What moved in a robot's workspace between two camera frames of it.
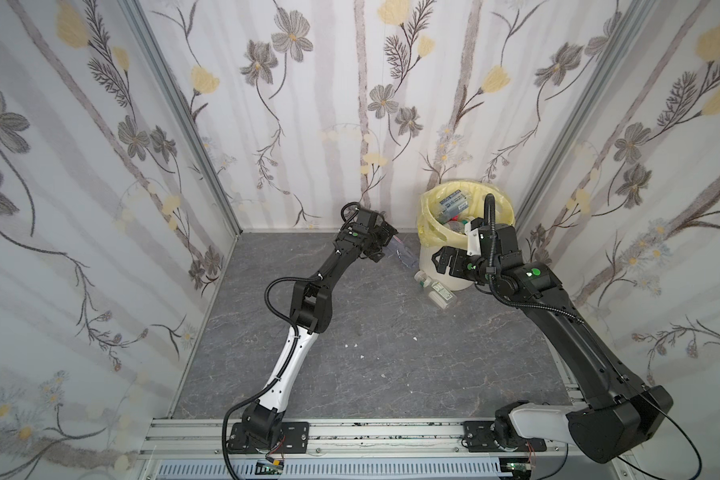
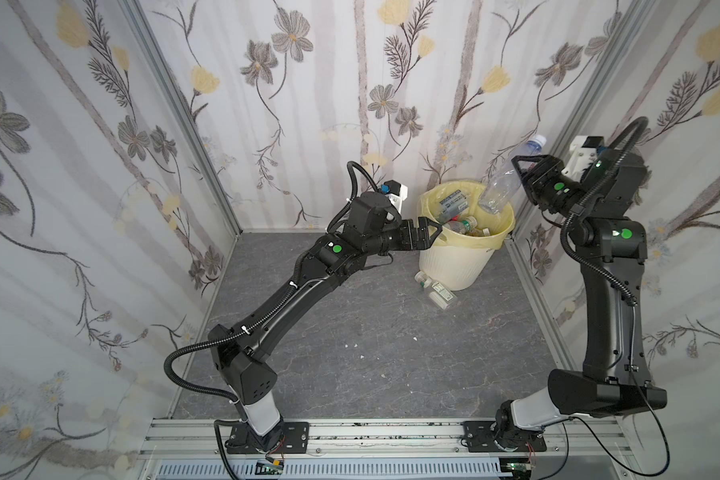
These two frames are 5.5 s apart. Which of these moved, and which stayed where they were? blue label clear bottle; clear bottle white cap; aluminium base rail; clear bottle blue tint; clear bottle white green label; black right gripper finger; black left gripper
Moved: black left gripper; clear bottle blue tint; black right gripper finger
Stayed: clear bottle white green label; blue label clear bottle; aluminium base rail; clear bottle white cap
